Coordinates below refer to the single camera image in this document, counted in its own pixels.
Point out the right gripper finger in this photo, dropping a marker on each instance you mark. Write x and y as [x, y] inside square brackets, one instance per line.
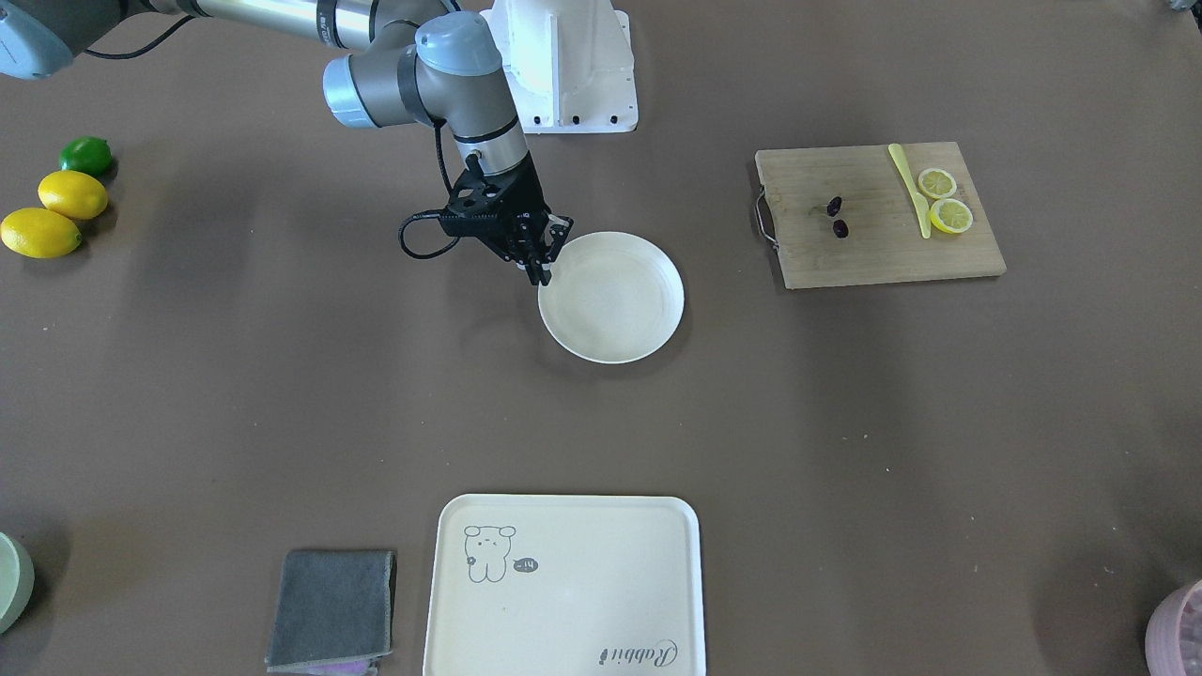
[558, 229]

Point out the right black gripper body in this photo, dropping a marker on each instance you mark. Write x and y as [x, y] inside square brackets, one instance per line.
[528, 198]

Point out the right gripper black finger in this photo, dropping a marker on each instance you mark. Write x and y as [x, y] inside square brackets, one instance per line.
[536, 262]

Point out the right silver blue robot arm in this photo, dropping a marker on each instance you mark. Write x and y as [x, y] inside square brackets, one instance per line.
[393, 63]

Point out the cream rabbit tray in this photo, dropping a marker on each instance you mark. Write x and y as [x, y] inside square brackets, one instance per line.
[566, 585]

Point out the cream round plate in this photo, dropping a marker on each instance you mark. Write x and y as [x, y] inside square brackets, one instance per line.
[614, 298]

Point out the wooden cutting board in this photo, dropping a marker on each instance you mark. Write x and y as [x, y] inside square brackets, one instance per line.
[884, 245]

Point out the yellow plastic knife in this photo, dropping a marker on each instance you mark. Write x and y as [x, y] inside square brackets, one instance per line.
[920, 202]

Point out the lemon slice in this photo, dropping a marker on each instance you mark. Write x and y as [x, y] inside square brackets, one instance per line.
[937, 183]
[951, 216]

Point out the grey folded cloth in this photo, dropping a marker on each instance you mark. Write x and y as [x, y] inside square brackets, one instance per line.
[333, 612]

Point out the green lime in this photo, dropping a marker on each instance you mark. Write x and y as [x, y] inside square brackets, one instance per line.
[86, 154]

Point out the yellow lemon near lime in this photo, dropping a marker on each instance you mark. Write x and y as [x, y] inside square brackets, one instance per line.
[76, 195]

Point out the yellow lemon outer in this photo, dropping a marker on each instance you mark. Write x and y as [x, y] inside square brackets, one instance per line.
[40, 233]

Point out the mint green bowl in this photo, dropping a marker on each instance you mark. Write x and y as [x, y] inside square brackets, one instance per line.
[17, 580]

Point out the pink ice bowl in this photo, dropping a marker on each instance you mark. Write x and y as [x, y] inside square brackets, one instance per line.
[1173, 635]

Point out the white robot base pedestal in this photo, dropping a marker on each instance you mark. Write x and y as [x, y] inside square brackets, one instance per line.
[570, 65]

